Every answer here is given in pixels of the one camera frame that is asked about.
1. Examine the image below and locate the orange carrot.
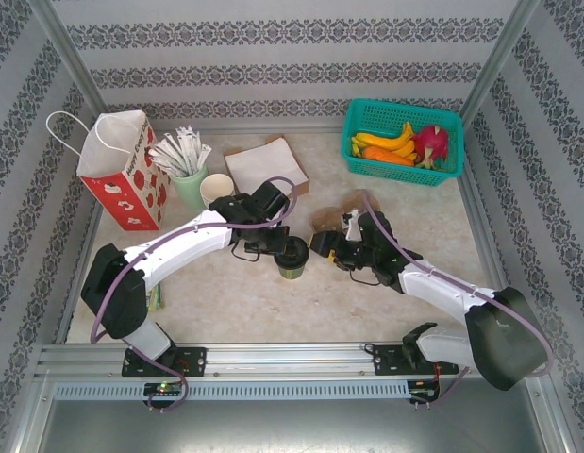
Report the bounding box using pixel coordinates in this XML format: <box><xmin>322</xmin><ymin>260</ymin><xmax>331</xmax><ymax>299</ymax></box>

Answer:
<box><xmin>361</xmin><ymin>145</ymin><xmax>415</xmax><ymax>167</ymax></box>

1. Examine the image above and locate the aluminium mounting rail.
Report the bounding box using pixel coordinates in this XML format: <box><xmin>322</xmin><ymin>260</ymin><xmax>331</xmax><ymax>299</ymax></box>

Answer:
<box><xmin>34</xmin><ymin>342</ymin><xmax>552</xmax><ymax>378</ymax></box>

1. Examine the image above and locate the yellow banana bunch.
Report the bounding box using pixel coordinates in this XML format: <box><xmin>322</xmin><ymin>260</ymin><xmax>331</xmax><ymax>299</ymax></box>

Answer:
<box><xmin>351</xmin><ymin>121</ymin><xmax>418</xmax><ymax>159</ymax></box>

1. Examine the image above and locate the teal plastic basket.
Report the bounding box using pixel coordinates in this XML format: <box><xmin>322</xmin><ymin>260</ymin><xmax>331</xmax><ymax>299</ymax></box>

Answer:
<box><xmin>340</xmin><ymin>97</ymin><xmax>465</xmax><ymax>188</ymax></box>

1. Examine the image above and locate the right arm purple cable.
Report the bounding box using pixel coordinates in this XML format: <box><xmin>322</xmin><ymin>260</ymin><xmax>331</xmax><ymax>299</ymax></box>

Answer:
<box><xmin>359</xmin><ymin>193</ymin><xmax>556</xmax><ymax>407</ymax></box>

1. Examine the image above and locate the aluminium frame post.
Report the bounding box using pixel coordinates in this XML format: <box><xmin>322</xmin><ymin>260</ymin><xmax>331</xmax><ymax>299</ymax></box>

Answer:
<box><xmin>25</xmin><ymin>0</ymin><xmax>111</xmax><ymax>131</ymax></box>
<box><xmin>459</xmin><ymin>0</ymin><xmax>542</xmax><ymax>124</ymax></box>

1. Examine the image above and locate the pink dragon fruit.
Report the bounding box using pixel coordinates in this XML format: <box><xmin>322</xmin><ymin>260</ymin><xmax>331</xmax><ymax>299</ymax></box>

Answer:
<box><xmin>411</xmin><ymin>124</ymin><xmax>451</xmax><ymax>171</ymax></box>

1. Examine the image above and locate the aluminium table edge rail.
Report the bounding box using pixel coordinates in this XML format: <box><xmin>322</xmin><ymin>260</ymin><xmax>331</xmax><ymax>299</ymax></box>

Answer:
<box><xmin>147</xmin><ymin>126</ymin><xmax>349</xmax><ymax>137</ymax></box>

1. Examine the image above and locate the brown cardboard napkin tray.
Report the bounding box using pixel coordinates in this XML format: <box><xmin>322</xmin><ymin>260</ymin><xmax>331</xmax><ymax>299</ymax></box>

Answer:
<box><xmin>223</xmin><ymin>134</ymin><xmax>311</xmax><ymax>197</ymax></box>

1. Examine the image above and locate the grey slotted cable duct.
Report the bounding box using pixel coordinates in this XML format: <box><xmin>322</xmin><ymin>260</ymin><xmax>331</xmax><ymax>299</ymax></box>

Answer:
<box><xmin>53</xmin><ymin>380</ymin><xmax>410</xmax><ymax>401</ymax></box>

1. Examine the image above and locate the brown pulp cup carrier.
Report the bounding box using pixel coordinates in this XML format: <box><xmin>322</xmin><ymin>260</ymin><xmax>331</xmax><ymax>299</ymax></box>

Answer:
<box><xmin>310</xmin><ymin>188</ymin><xmax>382</xmax><ymax>237</ymax></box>

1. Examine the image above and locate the black plastic cup lid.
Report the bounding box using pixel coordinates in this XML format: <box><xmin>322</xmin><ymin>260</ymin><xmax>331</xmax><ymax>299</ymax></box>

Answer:
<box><xmin>275</xmin><ymin>235</ymin><xmax>311</xmax><ymax>268</ymax></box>

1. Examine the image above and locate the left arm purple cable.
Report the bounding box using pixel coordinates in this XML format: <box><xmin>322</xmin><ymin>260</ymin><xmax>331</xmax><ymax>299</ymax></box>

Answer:
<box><xmin>89</xmin><ymin>176</ymin><xmax>300</xmax><ymax>414</ymax></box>

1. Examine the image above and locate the mint green straw cup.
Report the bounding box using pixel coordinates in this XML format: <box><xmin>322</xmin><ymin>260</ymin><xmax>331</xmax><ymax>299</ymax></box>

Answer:
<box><xmin>171</xmin><ymin>162</ymin><xmax>211</xmax><ymax>211</ymax></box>

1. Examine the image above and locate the red white paper gift bag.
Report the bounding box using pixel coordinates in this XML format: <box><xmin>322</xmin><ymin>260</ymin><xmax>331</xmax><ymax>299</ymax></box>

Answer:
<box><xmin>45</xmin><ymin>109</ymin><xmax>173</xmax><ymax>232</ymax></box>

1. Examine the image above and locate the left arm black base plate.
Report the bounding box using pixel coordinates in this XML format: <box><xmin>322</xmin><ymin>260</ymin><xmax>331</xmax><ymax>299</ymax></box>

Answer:
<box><xmin>121</xmin><ymin>346</ymin><xmax>208</xmax><ymax>378</ymax></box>

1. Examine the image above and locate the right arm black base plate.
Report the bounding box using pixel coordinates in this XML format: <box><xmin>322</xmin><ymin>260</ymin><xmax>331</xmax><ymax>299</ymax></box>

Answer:
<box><xmin>371</xmin><ymin>343</ymin><xmax>460</xmax><ymax>377</ymax></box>

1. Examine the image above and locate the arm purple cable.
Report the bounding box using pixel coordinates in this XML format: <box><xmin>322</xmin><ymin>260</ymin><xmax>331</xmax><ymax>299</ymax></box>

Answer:
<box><xmin>359</xmin><ymin>193</ymin><xmax>556</xmax><ymax>407</ymax></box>
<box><xmin>89</xmin><ymin>176</ymin><xmax>300</xmax><ymax>414</ymax></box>

